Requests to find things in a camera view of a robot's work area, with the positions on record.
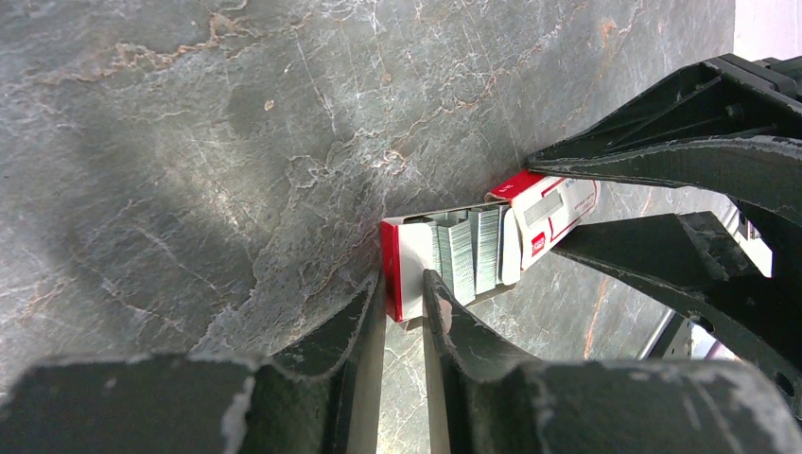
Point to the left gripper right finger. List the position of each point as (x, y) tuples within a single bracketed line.
[(486, 395)]

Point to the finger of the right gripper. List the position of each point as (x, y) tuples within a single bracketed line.
[(724, 124), (691, 264)]

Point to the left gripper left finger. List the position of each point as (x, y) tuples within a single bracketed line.
[(320, 394)]

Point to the staple tray box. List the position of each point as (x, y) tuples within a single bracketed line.
[(475, 250)]

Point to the red white staple box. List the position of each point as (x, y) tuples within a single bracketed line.
[(545, 208)]

